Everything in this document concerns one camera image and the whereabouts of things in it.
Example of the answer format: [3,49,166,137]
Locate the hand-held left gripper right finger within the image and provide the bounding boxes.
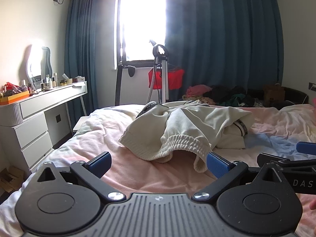
[193,152,294,203]

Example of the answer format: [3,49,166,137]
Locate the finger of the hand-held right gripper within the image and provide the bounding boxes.
[257,153,316,172]
[296,142,316,155]

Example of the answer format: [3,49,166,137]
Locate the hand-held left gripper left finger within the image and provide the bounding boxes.
[30,151,126,203]

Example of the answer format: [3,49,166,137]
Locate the cream white sweatshirt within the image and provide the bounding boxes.
[118,99,253,174]

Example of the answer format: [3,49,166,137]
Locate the pile of dark clothes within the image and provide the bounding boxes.
[202,85,262,108]

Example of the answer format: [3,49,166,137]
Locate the white stool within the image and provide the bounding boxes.
[72,115,91,134]

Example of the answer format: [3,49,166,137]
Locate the black headboard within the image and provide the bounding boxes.
[247,86,309,110]

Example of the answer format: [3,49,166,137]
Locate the brown bag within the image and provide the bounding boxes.
[263,84,286,102]

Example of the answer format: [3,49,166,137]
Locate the white dressing table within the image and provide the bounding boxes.
[0,80,88,174]

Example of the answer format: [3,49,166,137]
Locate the pink cloth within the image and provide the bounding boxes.
[185,84,213,99]

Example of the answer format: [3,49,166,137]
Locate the cardboard boxes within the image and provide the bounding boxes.
[0,166,25,198]

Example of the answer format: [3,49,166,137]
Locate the row of cosmetic bottles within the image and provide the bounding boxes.
[40,72,59,91]

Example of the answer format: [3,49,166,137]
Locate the red garment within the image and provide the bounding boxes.
[148,68,185,91]

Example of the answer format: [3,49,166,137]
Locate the garment steamer stand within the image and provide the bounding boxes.
[147,39,171,104]

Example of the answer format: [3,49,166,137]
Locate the orange tray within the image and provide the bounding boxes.
[0,90,30,105]

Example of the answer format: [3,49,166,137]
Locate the blue curtain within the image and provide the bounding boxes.
[161,0,284,102]
[64,0,122,119]

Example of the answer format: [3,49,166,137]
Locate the wavy white table mirror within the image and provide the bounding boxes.
[26,45,53,91]

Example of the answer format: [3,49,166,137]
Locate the dark framed window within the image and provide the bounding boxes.
[114,0,166,71]

